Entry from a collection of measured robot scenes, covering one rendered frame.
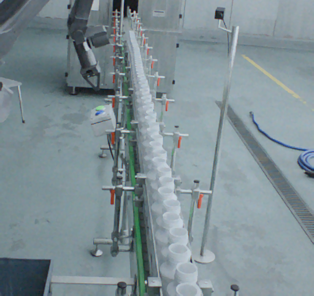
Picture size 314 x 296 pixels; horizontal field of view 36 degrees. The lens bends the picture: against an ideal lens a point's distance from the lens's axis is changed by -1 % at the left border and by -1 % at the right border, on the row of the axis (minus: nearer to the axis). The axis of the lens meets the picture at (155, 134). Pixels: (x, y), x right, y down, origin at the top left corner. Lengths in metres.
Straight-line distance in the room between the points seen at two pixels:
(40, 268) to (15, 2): 0.64
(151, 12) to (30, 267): 4.88
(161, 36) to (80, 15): 4.29
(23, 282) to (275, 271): 2.00
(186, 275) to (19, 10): 0.56
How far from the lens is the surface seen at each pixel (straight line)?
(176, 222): 1.00
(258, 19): 11.92
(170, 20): 5.93
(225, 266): 2.99
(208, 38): 11.67
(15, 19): 0.94
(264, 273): 3.00
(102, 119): 1.75
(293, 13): 12.16
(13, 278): 1.28
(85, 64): 1.78
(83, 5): 1.67
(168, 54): 5.99
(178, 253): 0.93
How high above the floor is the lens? 1.65
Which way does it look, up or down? 20 degrees down
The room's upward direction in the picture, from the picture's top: 6 degrees clockwise
